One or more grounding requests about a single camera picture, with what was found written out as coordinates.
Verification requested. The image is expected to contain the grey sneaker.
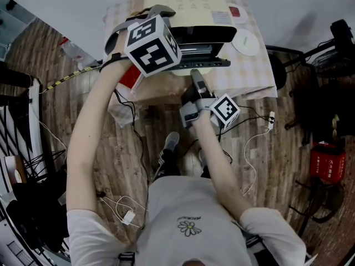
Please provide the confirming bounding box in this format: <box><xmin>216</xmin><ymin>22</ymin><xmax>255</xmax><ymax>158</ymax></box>
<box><xmin>163</xmin><ymin>131</ymin><xmax>180</xmax><ymax>153</ymax></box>

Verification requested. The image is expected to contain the yellow black striped cord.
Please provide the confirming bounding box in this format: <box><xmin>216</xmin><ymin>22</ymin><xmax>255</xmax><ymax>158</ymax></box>
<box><xmin>44</xmin><ymin>64</ymin><xmax>103</xmax><ymax>91</ymax></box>

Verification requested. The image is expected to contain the black bags pile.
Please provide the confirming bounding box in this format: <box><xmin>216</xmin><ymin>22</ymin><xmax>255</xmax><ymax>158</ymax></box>
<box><xmin>5</xmin><ymin>169</ymin><xmax>70</xmax><ymax>253</ymax></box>

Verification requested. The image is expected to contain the brown cardboard box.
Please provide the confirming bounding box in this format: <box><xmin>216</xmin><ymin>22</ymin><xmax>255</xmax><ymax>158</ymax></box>
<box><xmin>3</xmin><ymin>155</ymin><xmax>28</xmax><ymax>186</ymax></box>

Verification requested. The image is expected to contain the red and white box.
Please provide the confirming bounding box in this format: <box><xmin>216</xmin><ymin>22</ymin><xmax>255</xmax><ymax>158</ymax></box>
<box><xmin>119</xmin><ymin>64</ymin><xmax>144</xmax><ymax>91</ymax></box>

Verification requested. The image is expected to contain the black trouser leg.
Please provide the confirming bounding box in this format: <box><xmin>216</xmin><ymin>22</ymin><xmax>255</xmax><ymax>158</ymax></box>
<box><xmin>153</xmin><ymin>147</ymin><xmax>181</xmax><ymax>182</ymax></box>

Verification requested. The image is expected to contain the plain white round lid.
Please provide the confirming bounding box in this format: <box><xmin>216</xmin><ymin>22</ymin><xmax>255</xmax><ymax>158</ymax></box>
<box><xmin>231</xmin><ymin>28</ymin><xmax>261</xmax><ymax>57</ymax></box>

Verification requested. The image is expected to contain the black floor fan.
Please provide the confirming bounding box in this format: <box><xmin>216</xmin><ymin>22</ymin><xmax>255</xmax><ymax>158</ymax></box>
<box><xmin>282</xmin><ymin>19</ymin><xmax>355</xmax><ymax>80</ymax></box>

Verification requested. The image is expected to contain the black toaster oven door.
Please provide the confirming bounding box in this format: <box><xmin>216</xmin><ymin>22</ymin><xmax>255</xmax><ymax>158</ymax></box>
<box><xmin>165</xmin><ymin>42</ymin><xmax>232</xmax><ymax>72</ymax></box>

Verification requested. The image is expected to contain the black metal stand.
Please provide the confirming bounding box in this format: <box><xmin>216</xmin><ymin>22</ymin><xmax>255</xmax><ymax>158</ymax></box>
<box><xmin>287</xmin><ymin>175</ymin><xmax>346</xmax><ymax>238</ymax></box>

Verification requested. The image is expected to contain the white flower print t-shirt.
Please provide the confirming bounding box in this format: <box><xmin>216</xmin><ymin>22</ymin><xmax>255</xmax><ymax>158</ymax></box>
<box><xmin>66</xmin><ymin>175</ymin><xmax>307</xmax><ymax>266</ymax></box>

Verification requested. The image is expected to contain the long black cable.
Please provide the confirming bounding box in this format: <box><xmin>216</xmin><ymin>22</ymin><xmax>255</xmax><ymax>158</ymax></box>
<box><xmin>113</xmin><ymin>89</ymin><xmax>152</xmax><ymax>185</ymax></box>

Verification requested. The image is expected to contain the clear plastic bag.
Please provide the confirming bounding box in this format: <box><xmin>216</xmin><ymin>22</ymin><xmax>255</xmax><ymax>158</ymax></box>
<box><xmin>107</xmin><ymin>91</ymin><xmax>141</xmax><ymax>129</ymax></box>

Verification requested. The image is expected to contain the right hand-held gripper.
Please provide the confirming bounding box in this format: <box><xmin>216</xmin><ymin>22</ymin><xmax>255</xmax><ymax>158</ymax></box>
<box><xmin>179</xmin><ymin>68</ymin><xmax>241</xmax><ymax>131</ymax></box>

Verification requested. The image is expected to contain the white board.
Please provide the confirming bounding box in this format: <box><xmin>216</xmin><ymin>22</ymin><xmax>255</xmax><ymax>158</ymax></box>
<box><xmin>27</xmin><ymin>76</ymin><xmax>47</xmax><ymax>177</ymax></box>

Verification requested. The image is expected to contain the white round lid red label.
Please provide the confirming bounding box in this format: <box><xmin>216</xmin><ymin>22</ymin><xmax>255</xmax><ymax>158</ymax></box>
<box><xmin>226</xmin><ymin>3</ymin><xmax>249</xmax><ymax>25</ymax></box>

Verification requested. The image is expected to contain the long white cable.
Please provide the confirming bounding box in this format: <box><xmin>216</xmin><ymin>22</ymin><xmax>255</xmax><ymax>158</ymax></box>
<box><xmin>241</xmin><ymin>126</ymin><xmax>272</xmax><ymax>197</ymax></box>

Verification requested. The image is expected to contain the checked tablecloth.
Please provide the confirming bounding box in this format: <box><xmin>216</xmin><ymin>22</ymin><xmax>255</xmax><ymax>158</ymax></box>
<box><xmin>102</xmin><ymin>0</ymin><xmax>278</xmax><ymax>100</ymax></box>

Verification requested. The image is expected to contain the white charger with thin cable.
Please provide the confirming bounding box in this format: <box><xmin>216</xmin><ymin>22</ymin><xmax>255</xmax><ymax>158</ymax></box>
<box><xmin>98</xmin><ymin>195</ymin><xmax>148</xmax><ymax>229</ymax></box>

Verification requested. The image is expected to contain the black wrist strap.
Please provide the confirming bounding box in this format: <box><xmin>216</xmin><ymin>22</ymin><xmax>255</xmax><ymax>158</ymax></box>
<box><xmin>99</xmin><ymin>52</ymin><xmax>130</xmax><ymax>73</ymax></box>

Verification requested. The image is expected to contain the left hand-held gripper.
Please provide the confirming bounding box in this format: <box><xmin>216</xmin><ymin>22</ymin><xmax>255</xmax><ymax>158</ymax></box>
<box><xmin>104</xmin><ymin>4</ymin><xmax>183</xmax><ymax>78</ymax></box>

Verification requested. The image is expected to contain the red fire equipment box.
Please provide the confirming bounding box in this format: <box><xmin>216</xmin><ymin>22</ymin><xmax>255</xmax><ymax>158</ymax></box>
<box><xmin>308</xmin><ymin>140</ymin><xmax>347</xmax><ymax>183</ymax></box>

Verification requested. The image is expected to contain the person's left forearm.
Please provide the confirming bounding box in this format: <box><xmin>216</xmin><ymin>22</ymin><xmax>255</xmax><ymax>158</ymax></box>
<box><xmin>65</xmin><ymin>56</ymin><xmax>134</xmax><ymax>222</ymax></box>

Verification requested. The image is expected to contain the black round stool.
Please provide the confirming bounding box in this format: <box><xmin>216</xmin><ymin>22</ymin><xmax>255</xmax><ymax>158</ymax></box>
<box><xmin>265</xmin><ymin>45</ymin><xmax>306</xmax><ymax>91</ymax></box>

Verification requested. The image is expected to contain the person's right forearm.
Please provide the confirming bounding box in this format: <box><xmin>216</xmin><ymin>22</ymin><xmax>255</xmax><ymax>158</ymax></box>
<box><xmin>190</xmin><ymin>110</ymin><xmax>253</xmax><ymax>223</ymax></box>

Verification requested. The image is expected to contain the cream toaster oven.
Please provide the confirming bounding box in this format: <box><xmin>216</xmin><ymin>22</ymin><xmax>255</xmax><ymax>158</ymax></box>
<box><xmin>142</xmin><ymin>0</ymin><xmax>238</xmax><ymax>78</ymax></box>

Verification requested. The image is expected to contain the plastic bag with red items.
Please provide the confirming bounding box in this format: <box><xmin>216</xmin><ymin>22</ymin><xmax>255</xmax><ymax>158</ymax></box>
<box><xmin>58</xmin><ymin>35</ymin><xmax>99</xmax><ymax>69</ymax></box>

